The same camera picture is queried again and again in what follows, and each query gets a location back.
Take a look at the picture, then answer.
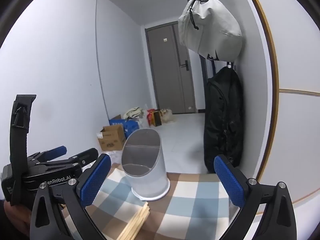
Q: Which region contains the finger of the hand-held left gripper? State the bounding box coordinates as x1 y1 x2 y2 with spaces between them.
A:
37 148 99 173
27 146 67 162

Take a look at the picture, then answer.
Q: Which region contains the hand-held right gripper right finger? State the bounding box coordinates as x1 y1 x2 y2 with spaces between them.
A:
214 154 304 240

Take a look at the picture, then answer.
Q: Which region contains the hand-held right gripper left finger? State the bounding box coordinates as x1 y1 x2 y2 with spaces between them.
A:
29 154 112 240

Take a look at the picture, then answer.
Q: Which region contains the pile of wooden chopsticks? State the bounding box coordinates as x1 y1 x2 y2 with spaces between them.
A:
116 201 151 240

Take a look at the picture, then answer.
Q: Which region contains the white slanted utensil holder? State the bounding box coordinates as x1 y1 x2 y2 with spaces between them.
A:
121 128 171 201

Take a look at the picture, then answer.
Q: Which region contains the person's left hand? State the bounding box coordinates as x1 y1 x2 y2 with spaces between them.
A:
4 200 32 233

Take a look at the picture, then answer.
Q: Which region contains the crumpled clear plastic sheet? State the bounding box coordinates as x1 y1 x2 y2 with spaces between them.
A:
106 151 123 164

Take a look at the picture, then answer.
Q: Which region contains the brown cardboard box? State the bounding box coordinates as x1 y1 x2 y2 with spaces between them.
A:
97 124 126 152

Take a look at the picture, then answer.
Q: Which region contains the checkered blue beige cloth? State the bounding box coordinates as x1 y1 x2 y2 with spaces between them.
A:
60 164 242 240

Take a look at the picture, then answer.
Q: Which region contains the blue cardboard box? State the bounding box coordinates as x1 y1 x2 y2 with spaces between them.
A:
109 114 139 137

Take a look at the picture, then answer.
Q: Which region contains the black hanging backpack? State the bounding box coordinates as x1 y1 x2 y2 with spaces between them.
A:
203 66 244 173

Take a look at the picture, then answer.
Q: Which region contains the crumpled beige cloth heap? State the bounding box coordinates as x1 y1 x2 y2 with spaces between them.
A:
124 107 147 119

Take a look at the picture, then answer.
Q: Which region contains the white plastic bag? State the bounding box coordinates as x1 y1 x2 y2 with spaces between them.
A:
137 110 150 129

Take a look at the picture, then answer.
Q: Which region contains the white wood-trimmed panel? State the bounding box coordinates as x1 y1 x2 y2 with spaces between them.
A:
244 0 320 214

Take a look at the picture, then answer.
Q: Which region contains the black and yellow bag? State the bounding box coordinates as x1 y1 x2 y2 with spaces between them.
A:
152 110 163 127

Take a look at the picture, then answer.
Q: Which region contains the translucent beige plastic bag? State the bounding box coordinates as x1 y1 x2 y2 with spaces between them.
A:
160 108 178 124

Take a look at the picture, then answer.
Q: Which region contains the grey entrance door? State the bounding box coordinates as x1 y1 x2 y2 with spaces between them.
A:
145 22 197 114

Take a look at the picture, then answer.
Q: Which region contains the grey hanging bag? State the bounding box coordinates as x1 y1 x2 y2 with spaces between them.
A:
178 0 243 62

